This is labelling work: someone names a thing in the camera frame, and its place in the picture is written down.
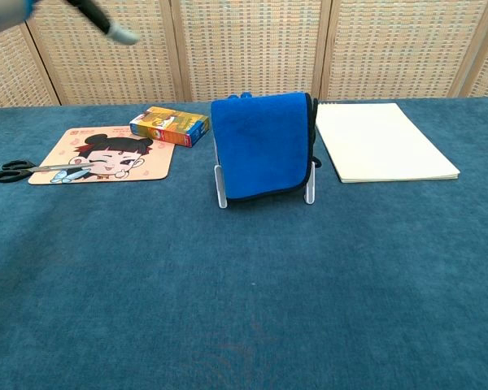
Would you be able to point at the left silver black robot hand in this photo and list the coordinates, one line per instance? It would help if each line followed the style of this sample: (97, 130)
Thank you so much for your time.
(97, 18)

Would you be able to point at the grey blue microfiber cloth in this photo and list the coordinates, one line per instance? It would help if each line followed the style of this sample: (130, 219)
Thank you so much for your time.
(260, 146)

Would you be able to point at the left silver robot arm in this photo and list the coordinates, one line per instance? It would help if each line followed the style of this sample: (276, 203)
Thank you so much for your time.
(4, 10)

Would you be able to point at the colourful cardboard box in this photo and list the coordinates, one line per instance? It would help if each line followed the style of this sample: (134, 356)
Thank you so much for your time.
(171, 126)

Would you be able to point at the cartoon girl mouse pad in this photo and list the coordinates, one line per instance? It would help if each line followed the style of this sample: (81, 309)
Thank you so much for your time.
(154, 158)

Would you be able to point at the woven folding screen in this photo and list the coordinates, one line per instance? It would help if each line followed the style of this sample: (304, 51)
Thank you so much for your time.
(248, 48)

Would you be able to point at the blue building block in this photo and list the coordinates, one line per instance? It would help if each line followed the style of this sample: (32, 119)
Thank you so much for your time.
(247, 95)

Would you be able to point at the cream paper notepad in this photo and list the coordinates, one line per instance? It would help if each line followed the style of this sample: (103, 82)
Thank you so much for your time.
(382, 142)

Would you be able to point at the teal table cover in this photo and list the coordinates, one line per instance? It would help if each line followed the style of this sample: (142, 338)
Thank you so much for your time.
(268, 284)

